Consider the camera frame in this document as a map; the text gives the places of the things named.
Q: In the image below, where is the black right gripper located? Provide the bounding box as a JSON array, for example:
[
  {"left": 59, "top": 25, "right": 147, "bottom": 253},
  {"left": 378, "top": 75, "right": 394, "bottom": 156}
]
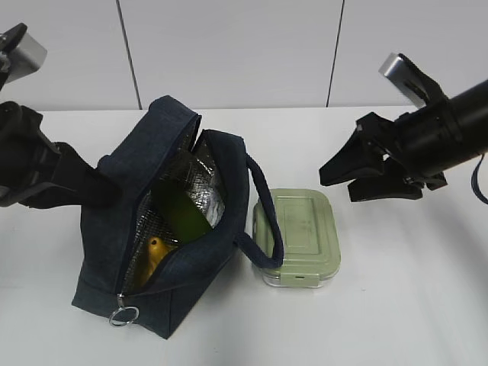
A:
[{"left": 319, "top": 112, "right": 448, "bottom": 202}]

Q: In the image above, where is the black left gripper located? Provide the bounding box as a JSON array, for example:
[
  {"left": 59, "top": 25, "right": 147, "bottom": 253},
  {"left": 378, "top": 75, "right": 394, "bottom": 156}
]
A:
[{"left": 1, "top": 101, "right": 122, "bottom": 209}]

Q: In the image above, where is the yellow pear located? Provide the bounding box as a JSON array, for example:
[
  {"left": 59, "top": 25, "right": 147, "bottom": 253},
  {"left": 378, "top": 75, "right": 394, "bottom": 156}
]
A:
[{"left": 135, "top": 236, "right": 175, "bottom": 287}]

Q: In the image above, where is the green lidded food container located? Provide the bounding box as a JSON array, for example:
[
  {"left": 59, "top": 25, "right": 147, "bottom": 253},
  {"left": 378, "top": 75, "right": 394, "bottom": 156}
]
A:
[{"left": 261, "top": 188, "right": 341, "bottom": 288}]

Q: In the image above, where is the green cucumber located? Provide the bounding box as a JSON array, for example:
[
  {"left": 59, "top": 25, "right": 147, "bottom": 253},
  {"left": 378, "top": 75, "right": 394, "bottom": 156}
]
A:
[{"left": 151, "top": 180, "right": 212, "bottom": 244}]

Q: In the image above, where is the silver zipper pull ring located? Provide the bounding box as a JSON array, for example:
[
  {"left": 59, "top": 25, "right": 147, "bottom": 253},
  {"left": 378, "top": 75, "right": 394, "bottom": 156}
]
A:
[{"left": 108, "top": 293, "right": 140, "bottom": 327}]

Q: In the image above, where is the dark blue insulated lunch bag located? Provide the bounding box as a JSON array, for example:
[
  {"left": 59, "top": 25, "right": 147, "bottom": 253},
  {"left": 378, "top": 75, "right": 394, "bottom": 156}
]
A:
[{"left": 72, "top": 95, "right": 284, "bottom": 339}]

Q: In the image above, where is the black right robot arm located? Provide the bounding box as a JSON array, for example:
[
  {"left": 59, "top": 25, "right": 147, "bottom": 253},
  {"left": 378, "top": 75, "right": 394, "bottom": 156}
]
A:
[{"left": 319, "top": 82, "right": 487, "bottom": 202}]

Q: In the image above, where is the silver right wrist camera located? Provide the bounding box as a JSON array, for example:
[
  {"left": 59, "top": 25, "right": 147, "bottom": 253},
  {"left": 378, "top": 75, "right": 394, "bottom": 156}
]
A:
[{"left": 378, "top": 53, "right": 446, "bottom": 109}]

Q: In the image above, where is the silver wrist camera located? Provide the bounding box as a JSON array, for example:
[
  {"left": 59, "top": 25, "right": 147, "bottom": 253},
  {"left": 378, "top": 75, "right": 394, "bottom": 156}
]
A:
[
  {"left": 378, "top": 53, "right": 446, "bottom": 109},
  {"left": 1, "top": 22, "right": 47, "bottom": 88}
]

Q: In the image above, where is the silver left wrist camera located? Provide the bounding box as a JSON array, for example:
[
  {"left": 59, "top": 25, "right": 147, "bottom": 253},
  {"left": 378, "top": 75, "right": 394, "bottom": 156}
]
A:
[{"left": 1, "top": 22, "right": 47, "bottom": 88}]

